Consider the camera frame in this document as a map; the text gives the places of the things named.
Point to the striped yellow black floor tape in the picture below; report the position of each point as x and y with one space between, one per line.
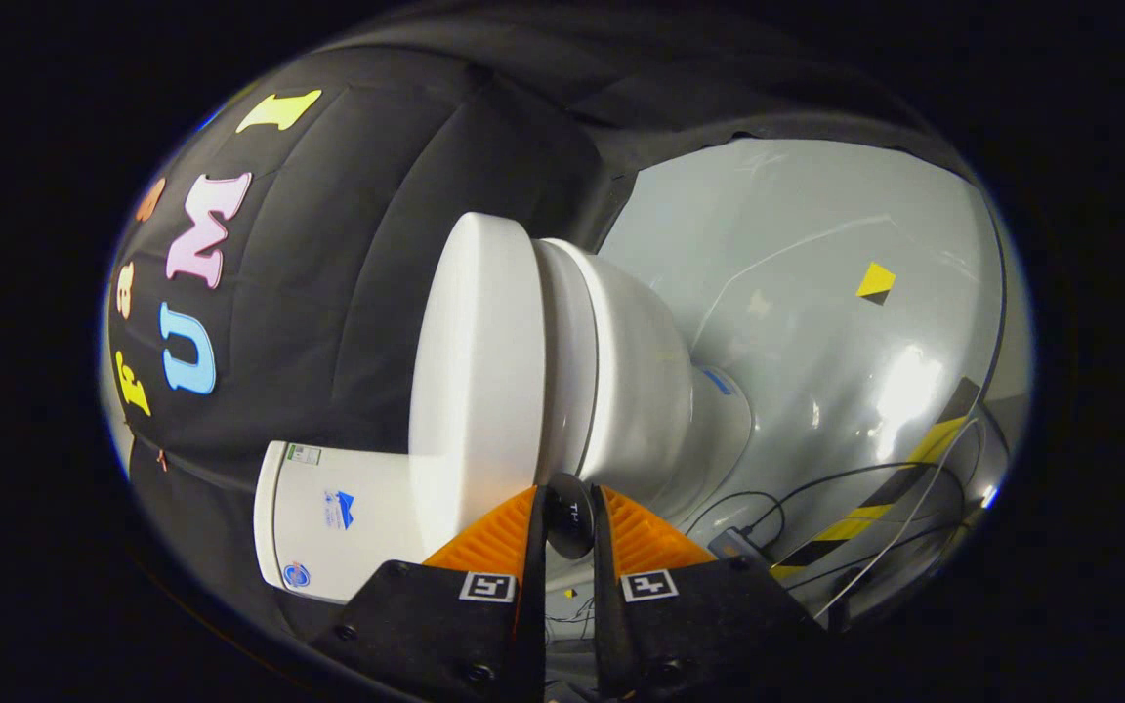
924 454

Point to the white toilet lid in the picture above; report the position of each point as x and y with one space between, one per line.
475 371

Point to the black lid pull tab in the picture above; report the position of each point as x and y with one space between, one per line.
570 515

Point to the white toilet body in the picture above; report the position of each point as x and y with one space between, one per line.
631 391

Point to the black backdrop cloth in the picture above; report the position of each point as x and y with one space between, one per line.
348 254

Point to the small black adapter box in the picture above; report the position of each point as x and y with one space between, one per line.
736 543

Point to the small yellow black tape piece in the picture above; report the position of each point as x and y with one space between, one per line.
875 282

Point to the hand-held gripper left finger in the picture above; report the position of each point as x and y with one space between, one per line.
426 625

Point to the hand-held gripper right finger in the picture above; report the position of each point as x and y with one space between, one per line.
699 625

